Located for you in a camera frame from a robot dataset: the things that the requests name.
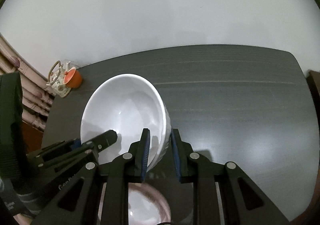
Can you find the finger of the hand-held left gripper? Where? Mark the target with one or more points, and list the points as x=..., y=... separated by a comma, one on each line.
x=105, y=140
x=62, y=146

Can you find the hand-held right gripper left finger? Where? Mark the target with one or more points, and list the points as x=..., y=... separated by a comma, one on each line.
x=145, y=155

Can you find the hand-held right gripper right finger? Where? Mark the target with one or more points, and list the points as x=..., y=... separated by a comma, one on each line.
x=175, y=155

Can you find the white bowl with pink base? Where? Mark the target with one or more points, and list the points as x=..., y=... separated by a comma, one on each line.
x=125, y=110

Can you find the brown wooden cabinet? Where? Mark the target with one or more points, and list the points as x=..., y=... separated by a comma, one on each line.
x=32, y=137

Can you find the beige patterned curtain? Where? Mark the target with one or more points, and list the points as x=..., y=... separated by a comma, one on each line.
x=32, y=85

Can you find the floral ceramic teapot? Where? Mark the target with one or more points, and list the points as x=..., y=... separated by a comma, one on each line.
x=58, y=87

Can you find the orange tea cup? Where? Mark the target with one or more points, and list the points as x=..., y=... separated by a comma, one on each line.
x=75, y=79

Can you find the dark wooden chair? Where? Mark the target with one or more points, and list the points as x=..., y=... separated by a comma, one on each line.
x=315, y=85

